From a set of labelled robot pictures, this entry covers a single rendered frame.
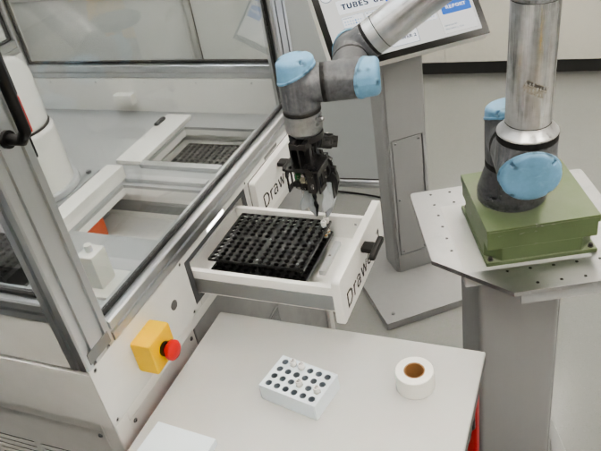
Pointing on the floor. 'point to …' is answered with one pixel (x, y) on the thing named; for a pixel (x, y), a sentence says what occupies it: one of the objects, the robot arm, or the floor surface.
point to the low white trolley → (237, 359)
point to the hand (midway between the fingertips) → (322, 208)
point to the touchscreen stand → (404, 281)
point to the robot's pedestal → (509, 352)
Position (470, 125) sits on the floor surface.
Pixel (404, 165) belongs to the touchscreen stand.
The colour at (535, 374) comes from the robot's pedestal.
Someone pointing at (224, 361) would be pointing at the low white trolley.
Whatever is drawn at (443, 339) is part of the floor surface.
